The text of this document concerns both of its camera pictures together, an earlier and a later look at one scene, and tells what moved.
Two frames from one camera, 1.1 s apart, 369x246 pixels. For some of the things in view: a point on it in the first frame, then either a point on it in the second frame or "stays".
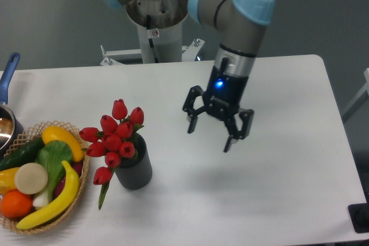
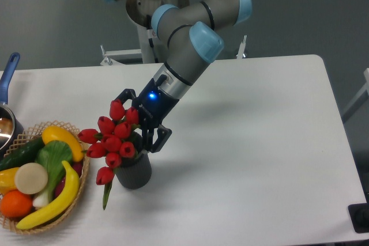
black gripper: x=222 y=96 to x=154 y=105
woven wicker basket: x=33 y=135 stays
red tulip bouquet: x=116 y=137 stays
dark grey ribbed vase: x=135 y=173 stays
